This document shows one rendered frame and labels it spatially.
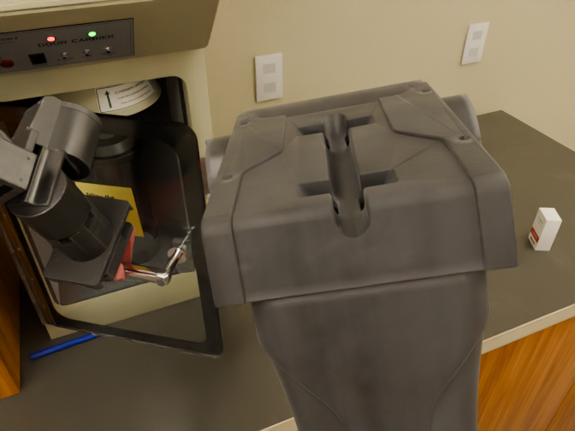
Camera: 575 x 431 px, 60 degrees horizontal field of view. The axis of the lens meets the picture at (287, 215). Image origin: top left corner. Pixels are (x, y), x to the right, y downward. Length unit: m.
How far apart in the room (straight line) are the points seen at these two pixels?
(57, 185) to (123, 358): 0.47
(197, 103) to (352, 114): 0.58
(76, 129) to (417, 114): 0.41
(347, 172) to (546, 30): 1.65
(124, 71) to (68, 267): 0.28
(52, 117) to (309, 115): 0.38
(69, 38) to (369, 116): 0.48
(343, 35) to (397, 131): 1.17
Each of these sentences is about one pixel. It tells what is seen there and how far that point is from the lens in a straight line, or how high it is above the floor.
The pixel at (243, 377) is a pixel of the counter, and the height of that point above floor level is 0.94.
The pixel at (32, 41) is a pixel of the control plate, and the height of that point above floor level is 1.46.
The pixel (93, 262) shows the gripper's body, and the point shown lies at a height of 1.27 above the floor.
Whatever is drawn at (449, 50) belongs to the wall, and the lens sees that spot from 1.55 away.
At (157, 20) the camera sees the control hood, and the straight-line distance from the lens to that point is 0.61.
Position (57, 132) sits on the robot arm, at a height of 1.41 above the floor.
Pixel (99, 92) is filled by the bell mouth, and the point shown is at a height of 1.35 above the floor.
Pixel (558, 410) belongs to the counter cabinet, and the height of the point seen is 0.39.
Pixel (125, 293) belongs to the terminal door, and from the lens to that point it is 0.77.
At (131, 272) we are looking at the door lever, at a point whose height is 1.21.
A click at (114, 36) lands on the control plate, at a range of 0.63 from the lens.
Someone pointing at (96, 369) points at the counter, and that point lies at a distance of 0.91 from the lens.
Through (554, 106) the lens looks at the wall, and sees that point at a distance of 1.99.
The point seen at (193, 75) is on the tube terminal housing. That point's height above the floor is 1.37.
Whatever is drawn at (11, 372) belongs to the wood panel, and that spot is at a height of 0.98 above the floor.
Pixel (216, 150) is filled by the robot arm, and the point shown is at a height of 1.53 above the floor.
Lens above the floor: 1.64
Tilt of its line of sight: 38 degrees down
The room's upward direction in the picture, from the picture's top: straight up
